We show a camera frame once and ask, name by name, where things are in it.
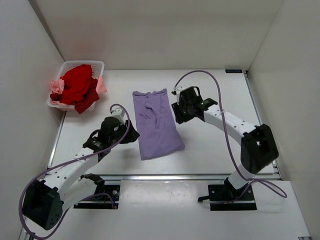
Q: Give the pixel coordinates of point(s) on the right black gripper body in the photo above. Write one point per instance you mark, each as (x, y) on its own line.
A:
(177, 113)

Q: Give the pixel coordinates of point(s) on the purple t-shirt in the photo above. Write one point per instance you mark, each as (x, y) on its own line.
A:
(156, 125)

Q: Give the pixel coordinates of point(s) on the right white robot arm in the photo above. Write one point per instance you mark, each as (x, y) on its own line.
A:
(257, 144)

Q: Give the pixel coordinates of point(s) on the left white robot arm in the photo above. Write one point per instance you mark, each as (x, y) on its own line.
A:
(44, 201)

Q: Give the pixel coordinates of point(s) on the dark red t-shirt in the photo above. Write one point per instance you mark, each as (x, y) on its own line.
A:
(80, 108)

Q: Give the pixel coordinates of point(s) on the pink t-shirt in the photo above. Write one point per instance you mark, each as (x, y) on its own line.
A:
(57, 87)

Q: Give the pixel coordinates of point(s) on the white plastic basket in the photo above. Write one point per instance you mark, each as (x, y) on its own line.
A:
(97, 71)

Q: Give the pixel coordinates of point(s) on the aluminium rail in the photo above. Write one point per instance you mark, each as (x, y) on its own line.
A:
(164, 177)

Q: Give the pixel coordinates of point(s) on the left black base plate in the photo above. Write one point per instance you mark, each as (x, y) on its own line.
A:
(106, 196)

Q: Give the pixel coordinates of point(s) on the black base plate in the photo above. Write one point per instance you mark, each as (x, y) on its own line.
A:
(219, 200)
(106, 196)

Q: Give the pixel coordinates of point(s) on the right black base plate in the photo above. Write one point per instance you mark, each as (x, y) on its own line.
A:
(219, 200)

